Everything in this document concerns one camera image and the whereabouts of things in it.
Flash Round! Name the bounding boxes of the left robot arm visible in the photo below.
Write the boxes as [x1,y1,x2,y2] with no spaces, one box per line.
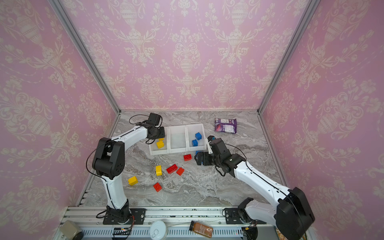
[92,124,166,224]

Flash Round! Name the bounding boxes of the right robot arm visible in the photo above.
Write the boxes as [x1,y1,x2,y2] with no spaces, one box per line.
[221,154,315,240]

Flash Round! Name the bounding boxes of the white left bin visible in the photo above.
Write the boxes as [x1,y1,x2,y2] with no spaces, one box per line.
[149,127,171,156]

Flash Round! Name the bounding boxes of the white right bin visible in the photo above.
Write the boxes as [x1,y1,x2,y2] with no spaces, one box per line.
[186,124,207,151]

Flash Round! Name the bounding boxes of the long red lego brick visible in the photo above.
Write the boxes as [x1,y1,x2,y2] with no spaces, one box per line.
[167,164,178,174]

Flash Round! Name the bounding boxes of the purple snack packet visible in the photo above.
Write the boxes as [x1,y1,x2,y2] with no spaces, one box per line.
[215,118,237,134]

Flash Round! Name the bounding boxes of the brown spice jar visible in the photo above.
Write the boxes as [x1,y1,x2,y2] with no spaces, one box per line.
[189,221,214,238]

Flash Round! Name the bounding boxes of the white round lid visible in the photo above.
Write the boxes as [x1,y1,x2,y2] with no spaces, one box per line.
[149,221,167,240]

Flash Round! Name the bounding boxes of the grey metal box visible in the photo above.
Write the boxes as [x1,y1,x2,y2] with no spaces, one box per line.
[59,220,84,240]

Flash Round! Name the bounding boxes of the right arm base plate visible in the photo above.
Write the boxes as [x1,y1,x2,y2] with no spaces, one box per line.
[222,208,267,225]

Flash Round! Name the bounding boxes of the aluminium front rail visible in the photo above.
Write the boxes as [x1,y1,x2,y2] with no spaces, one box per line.
[54,206,281,240]

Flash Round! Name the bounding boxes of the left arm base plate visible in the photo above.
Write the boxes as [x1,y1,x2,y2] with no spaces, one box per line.
[103,208,147,225]

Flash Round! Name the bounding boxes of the grey corner post left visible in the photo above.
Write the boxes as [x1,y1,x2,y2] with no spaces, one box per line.
[48,0,122,115]

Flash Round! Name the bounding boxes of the grey corner post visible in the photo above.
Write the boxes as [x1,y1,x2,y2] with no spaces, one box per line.
[258,0,321,116]
[48,0,122,115]

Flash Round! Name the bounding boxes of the grey corner post right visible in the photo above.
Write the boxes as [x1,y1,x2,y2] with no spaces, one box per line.
[258,0,321,116]

